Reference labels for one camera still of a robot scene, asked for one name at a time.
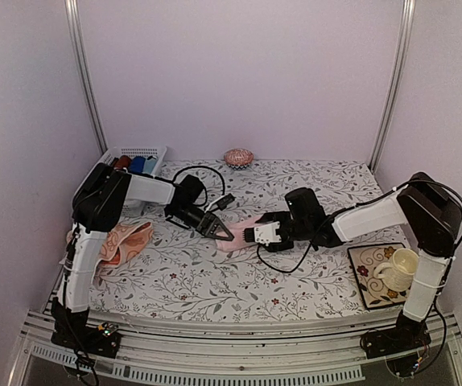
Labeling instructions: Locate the light blue rolled towel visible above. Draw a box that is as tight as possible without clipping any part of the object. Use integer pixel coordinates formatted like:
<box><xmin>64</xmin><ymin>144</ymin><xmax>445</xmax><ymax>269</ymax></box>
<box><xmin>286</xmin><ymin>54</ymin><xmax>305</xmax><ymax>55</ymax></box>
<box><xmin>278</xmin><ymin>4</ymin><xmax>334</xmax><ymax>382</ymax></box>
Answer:
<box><xmin>142</xmin><ymin>157</ymin><xmax>158</xmax><ymax>175</ymax></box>

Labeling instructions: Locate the dark red rolled towel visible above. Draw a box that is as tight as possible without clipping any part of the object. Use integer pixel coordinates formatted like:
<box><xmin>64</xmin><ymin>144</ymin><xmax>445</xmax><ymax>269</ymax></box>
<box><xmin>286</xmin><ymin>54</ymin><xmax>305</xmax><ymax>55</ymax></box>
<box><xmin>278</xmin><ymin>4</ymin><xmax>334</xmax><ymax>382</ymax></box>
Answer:
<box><xmin>113</xmin><ymin>155</ymin><xmax>132</xmax><ymax>169</ymax></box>

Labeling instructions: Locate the aluminium frame post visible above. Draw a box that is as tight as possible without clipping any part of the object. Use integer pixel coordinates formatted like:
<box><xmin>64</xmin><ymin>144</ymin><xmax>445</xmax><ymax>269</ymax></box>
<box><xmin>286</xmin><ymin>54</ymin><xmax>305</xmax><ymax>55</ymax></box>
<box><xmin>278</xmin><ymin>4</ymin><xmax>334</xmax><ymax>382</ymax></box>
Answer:
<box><xmin>368</xmin><ymin>0</ymin><xmax>416</xmax><ymax>174</ymax></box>
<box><xmin>64</xmin><ymin>0</ymin><xmax>108</xmax><ymax>154</ymax></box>

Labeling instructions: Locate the orange patterned towel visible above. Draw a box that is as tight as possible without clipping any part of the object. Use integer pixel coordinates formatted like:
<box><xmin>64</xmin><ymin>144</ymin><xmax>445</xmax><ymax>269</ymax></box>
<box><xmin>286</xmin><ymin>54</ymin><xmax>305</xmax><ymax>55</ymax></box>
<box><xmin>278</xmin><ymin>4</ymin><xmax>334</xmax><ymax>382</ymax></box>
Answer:
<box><xmin>64</xmin><ymin>220</ymin><xmax>155</xmax><ymax>269</ymax></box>

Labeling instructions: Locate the pink towel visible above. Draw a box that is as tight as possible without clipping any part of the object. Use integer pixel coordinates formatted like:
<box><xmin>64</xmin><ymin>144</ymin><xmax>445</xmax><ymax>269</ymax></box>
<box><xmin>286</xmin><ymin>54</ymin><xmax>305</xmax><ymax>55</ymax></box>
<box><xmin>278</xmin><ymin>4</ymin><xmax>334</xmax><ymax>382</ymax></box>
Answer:
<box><xmin>216</xmin><ymin>216</ymin><xmax>267</xmax><ymax>253</ymax></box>

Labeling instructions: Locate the right aluminium frame post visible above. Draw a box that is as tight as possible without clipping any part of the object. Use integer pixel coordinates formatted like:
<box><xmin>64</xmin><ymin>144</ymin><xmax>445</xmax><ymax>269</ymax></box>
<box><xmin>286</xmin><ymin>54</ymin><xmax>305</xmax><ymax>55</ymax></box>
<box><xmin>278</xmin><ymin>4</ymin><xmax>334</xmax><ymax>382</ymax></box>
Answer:
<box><xmin>368</xmin><ymin>0</ymin><xmax>416</xmax><ymax>174</ymax></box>

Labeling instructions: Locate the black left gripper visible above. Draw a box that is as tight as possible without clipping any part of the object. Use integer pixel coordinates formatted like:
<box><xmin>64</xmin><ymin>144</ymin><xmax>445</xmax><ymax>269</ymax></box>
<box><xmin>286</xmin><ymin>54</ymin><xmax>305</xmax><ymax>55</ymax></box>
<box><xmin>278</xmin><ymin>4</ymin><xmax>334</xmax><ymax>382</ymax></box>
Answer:
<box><xmin>168</xmin><ymin>203</ymin><xmax>233</xmax><ymax>241</ymax></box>

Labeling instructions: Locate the floral table mat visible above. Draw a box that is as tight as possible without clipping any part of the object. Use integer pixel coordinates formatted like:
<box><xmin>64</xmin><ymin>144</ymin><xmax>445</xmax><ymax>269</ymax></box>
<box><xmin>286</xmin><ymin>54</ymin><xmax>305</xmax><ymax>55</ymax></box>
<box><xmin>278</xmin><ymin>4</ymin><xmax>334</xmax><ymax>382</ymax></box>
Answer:
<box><xmin>89</xmin><ymin>160</ymin><xmax>381</xmax><ymax>322</ymax></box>

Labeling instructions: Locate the square floral plate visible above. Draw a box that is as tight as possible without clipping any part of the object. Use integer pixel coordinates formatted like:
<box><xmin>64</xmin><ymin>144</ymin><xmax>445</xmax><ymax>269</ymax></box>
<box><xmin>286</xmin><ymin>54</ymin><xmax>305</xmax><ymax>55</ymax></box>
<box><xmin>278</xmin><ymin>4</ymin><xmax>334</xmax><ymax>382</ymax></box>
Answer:
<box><xmin>346</xmin><ymin>242</ymin><xmax>417</xmax><ymax>310</ymax></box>

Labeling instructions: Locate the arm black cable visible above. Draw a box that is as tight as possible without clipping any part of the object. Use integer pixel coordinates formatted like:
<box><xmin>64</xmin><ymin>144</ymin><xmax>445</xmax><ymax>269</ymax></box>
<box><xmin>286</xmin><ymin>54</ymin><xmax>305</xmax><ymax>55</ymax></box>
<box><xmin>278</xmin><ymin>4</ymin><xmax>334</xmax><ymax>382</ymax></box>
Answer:
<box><xmin>172</xmin><ymin>165</ymin><xmax>227</xmax><ymax>210</ymax></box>
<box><xmin>256</xmin><ymin>212</ymin><xmax>336</xmax><ymax>275</ymax></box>

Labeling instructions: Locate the patterned ceramic bowl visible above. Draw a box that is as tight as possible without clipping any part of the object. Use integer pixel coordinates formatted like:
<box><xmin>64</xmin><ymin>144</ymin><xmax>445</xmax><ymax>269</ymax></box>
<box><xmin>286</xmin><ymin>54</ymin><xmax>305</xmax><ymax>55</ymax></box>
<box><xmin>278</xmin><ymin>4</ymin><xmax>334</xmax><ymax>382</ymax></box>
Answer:
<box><xmin>224</xmin><ymin>148</ymin><xmax>254</xmax><ymax>170</ymax></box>

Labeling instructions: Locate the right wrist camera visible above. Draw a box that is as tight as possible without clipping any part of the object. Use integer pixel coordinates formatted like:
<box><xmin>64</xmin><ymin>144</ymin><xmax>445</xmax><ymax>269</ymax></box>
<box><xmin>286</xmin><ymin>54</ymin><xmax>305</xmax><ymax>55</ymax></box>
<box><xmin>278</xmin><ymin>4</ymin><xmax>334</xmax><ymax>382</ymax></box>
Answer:
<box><xmin>243</xmin><ymin>222</ymin><xmax>283</xmax><ymax>245</ymax></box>

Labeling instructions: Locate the white plastic basket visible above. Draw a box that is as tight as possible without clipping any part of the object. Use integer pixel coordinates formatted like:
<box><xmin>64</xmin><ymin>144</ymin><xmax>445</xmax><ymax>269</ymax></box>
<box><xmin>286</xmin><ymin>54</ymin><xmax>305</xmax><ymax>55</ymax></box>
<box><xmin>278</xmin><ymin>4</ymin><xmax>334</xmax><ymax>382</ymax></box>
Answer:
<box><xmin>84</xmin><ymin>145</ymin><xmax>168</xmax><ymax>214</ymax></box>

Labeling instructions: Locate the left aluminium frame post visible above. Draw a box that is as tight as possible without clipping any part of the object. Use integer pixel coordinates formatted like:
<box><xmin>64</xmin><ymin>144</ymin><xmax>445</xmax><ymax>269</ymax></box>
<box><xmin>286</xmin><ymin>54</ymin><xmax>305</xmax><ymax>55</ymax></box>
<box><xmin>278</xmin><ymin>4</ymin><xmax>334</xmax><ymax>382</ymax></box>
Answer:
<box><xmin>64</xmin><ymin>0</ymin><xmax>108</xmax><ymax>154</ymax></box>

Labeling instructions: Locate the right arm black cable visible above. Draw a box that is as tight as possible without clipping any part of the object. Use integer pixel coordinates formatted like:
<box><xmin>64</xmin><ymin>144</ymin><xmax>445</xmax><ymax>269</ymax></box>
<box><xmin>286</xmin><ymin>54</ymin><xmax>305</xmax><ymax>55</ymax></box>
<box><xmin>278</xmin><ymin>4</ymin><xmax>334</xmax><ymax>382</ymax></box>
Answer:
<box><xmin>256</xmin><ymin>212</ymin><xmax>336</xmax><ymax>275</ymax></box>

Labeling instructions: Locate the cream ceramic mug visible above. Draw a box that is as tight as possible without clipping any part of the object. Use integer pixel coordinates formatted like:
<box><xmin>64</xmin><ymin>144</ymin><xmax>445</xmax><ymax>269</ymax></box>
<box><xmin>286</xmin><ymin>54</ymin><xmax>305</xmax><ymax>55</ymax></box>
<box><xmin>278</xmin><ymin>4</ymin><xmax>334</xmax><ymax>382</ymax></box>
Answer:
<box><xmin>373</xmin><ymin>248</ymin><xmax>419</xmax><ymax>292</ymax></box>

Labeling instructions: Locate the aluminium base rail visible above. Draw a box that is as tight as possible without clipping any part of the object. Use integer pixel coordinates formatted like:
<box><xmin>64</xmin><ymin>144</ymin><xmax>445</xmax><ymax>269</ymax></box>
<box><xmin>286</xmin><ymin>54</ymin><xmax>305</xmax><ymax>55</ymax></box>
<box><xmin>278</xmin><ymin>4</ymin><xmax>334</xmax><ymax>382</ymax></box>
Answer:
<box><xmin>7</xmin><ymin>309</ymin><xmax>462</xmax><ymax>386</ymax></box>

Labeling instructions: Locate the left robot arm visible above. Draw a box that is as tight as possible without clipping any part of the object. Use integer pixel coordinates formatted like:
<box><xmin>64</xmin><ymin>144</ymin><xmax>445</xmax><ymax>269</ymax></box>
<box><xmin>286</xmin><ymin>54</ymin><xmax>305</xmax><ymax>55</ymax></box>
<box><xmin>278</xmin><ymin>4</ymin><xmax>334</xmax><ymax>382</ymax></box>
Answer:
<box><xmin>52</xmin><ymin>163</ymin><xmax>234</xmax><ymax>361</ymax></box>

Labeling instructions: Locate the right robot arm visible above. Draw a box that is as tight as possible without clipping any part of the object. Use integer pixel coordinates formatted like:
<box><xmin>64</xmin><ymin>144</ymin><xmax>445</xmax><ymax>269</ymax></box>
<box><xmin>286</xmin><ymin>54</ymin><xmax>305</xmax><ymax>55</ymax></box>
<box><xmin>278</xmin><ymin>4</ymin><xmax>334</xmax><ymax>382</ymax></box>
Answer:
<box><xmin>244</xmin><ymin>172</ymin><xmax>462</xmax><ymax>359</ymax></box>

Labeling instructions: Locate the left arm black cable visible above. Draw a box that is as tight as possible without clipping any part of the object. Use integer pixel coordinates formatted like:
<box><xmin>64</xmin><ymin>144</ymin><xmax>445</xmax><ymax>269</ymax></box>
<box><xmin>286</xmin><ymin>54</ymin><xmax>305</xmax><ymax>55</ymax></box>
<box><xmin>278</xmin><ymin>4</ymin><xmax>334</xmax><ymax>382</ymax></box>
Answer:
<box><xmin>172</xmin><ymin>165</ymin><xmax>227</xmax><ymax>210</ymax></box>

